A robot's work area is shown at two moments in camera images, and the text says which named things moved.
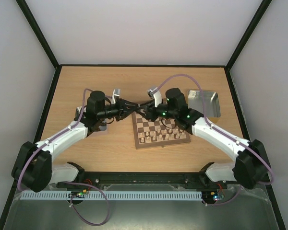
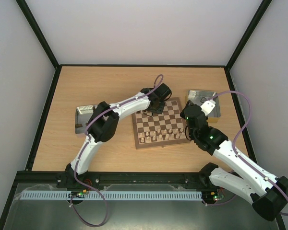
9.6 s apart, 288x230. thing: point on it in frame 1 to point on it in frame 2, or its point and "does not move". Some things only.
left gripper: x=124 y=112 to x=160 y=110
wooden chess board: x=163 y=131 does not move
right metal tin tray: x=211 y=101 does not move
